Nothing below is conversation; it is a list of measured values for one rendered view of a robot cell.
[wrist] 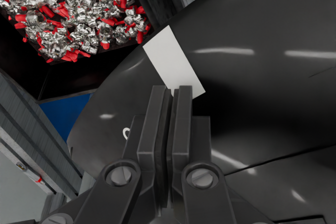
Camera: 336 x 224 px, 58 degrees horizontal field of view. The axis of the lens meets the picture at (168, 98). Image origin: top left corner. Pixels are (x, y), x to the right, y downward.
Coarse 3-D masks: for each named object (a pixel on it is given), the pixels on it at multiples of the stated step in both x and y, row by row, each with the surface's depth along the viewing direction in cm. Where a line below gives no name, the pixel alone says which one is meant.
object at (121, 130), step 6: (126, 114) 16; (120, 120) 16; (126, 120) 16; (114, 126) 17; (120, 126) 16; (126, 126) 16; (114, 132) 17; (120, 132) 16; (126, 132) 16; (120, 138) 17; (126, 138) 16
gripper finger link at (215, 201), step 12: (192, 168) 9; (204, 168) 9; (216, 168) 9; (192, 180) 9; (204, 180) 8; (216, 180) 9; (192, 192) 8; (204, 192) 8; (216, 192) 8; (192, 204) 8; (204, 204) 8; (216, 204) 8; (228, 204) 8; (192, 216) 8; (204, 216) 8; (216, 216) 7; (228, 216) 7
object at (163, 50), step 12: (156, 36) 13; (168, 36) 13; (144, 48) 14; (156, 48) 13; (168, 48) 13; (180, 48) 13; (156, 60) 13; (168, 60) 13; (180, 60) 13; (168, 72) 13; (180, 72) 13; (192, 72) 13; (168, 84) 14; (180, 84) 13; (192, 84) 13; (192, 96) 13
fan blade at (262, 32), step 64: (256, 0) 11; (320, 0) 10; (128, 64) 14; (192, 64) 13; (256, 64) 11; (320, 64) 10; (256, 128) 12; (320, 128) 10; (256, 192) 13; (320, 192) 11
